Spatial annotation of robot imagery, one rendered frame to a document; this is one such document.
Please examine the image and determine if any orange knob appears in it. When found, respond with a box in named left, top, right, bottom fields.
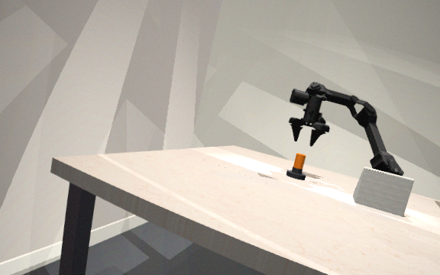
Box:
left=293, top=154, right=306, bottom=169

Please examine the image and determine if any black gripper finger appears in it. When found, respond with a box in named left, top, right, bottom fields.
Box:
left=309, top=129, right=325, bottom=147
left=290, top=124, right=303, bottom=141

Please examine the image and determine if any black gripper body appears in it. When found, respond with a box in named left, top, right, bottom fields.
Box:
left=289, top=107, right=330, bottom=132

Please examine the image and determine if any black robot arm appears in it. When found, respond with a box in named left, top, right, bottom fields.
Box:
left=290, top=82, right=404, bottom=176

